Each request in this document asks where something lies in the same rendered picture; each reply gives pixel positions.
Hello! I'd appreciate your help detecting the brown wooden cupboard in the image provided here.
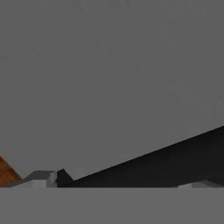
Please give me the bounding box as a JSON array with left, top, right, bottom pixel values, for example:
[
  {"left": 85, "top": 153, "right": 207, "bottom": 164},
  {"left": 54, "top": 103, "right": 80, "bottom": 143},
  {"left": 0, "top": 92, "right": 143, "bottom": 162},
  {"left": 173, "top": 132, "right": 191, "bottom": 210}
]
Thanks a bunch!
[{"left": 0, "top": 156, "right": 23, "bottom": 187}]

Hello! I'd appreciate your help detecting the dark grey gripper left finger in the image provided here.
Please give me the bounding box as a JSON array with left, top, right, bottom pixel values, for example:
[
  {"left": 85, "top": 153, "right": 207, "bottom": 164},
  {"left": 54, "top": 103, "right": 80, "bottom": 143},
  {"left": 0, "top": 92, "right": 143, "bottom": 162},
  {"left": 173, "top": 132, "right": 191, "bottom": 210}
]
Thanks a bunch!
[{"left": 7, "top": 168, "right": 74, "bottom": 188}]

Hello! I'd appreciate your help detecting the black dishwasher door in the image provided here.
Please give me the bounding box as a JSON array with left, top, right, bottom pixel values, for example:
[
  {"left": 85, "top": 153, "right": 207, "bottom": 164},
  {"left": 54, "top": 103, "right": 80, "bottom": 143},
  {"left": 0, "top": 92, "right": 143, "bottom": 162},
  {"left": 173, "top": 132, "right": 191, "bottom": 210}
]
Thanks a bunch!
[{"left": 71, "top": 125, "right": 224, "bottom": 188}]

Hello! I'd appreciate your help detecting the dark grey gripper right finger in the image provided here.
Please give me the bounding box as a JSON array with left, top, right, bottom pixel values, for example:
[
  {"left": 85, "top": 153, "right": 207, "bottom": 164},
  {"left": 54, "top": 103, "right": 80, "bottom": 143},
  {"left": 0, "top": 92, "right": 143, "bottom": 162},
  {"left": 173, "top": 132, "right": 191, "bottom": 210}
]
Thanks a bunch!
[{"left": 178, "top": 179, "right": 224, "bottom": 188}]

